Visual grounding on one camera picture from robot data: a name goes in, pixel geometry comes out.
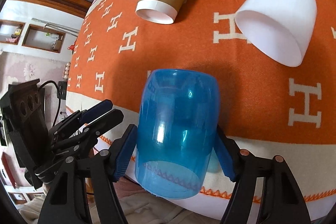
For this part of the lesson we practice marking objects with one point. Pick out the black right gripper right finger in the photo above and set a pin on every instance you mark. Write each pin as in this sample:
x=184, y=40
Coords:
x=281, y=199

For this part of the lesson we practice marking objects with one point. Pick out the translucent blue plastic cup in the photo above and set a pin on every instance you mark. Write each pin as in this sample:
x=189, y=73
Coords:
x=177, y=125

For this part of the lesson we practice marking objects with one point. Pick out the white plastic cup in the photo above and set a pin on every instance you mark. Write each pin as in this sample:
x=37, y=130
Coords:
x=281, y=29

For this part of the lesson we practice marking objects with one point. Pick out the orange H-pattern tablecloth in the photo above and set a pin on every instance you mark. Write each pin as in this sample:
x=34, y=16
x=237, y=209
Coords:
x=267, y=107

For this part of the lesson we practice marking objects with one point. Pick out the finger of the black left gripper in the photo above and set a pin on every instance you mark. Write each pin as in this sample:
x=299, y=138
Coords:
x=78, y=146
x=77, y=119

